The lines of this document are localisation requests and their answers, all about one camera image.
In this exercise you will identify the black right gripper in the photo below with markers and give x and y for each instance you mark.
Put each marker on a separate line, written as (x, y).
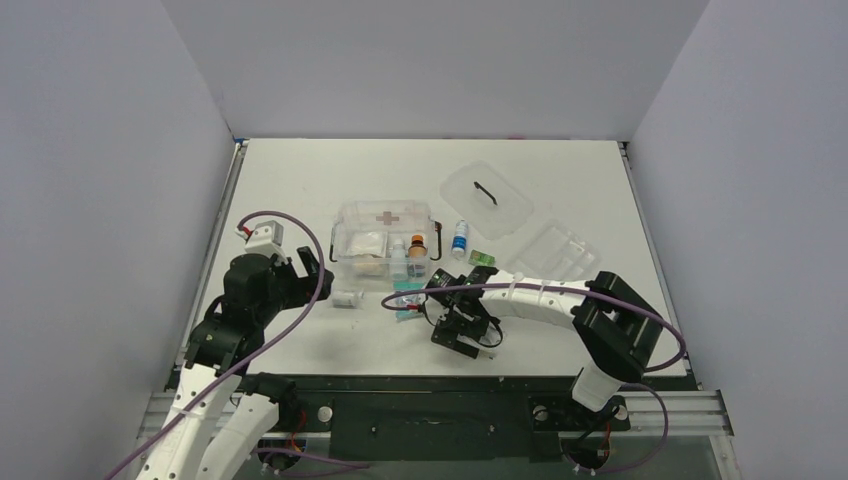
(454, 329)

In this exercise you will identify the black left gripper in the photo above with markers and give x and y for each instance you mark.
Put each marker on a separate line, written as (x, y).
(305, 286)

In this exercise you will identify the white bandage roll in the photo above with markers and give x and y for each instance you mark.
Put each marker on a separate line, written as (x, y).
(346, 299)

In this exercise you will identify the teal packet of supplies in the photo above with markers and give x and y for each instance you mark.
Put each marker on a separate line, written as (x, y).
(407, 305)

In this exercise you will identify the white gauze packet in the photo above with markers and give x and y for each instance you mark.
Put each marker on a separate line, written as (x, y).
(367, 243)

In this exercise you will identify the clear plastic medicine box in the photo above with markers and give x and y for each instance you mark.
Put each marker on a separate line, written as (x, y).
(400, 219)

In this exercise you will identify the small green box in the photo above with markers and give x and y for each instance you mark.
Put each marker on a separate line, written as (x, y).
(478, 258)

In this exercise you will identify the white bottle green label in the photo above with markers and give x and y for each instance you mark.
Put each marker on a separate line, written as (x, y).
(398, 267)

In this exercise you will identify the brown bottle orange label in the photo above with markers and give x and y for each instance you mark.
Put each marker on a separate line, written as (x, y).
(417, 251)

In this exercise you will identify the white bottle blue label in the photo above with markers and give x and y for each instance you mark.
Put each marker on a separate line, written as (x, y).
(460, 239)

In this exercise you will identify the clear plastic divider tray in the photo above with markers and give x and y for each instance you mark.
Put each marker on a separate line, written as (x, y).
(555, 252)

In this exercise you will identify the blue white wipe packets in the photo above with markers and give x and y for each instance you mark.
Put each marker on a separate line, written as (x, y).
(489, 343)

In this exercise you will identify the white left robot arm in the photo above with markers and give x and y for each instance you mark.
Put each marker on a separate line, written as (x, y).
(190, 444)

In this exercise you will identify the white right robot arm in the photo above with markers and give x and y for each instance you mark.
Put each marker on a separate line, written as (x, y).
(616, 326)

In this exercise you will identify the clear plastic box lid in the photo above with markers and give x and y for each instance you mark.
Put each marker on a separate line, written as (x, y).
(484, 198)

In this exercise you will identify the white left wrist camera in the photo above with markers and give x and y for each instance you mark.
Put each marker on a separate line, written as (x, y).
(265, 239)

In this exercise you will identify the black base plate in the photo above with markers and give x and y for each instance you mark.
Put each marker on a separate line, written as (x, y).
(454, 418)

